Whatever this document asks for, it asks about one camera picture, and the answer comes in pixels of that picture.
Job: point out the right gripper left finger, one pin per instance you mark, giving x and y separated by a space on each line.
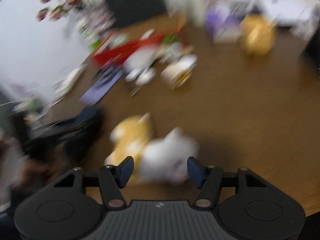
111 180

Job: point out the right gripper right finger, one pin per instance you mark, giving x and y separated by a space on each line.
208 179

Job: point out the yellow plush toy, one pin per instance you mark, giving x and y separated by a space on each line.
130 137

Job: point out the white plush toy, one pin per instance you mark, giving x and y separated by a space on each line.
165 159

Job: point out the purple fabric pouch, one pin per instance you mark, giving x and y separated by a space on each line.
104 82

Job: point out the white square gold-trim box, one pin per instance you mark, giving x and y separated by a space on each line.
179 72

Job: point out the white power bank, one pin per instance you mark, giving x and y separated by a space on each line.
66 85

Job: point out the red cardboard box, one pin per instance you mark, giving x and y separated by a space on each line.
122 52

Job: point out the yellow mug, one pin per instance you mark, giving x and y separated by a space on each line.
258 35

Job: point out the purple tissue pack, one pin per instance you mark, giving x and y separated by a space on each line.
222 26

